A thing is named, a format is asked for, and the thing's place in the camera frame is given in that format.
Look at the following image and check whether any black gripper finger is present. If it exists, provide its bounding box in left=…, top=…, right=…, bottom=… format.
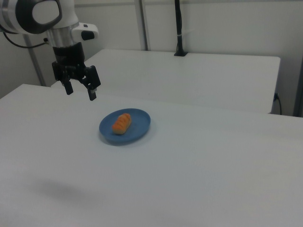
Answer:
left=80, top=65, right=102, bottom=102
left=52, top=61, right=74, bottom=96

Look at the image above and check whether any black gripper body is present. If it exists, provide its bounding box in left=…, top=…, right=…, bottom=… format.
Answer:
left=52, top=42, right=86, bottom=82

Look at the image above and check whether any orange toy bread loaf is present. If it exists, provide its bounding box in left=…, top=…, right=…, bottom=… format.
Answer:
left=112, top=113, right=132, bottom=135

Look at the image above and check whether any blue round plate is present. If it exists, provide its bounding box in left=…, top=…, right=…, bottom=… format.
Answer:
left=98, top=108, right=152, bottom=145

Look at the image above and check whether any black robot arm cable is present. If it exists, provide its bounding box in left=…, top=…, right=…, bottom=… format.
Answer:
left=0, top=23, right=50, bottom=49

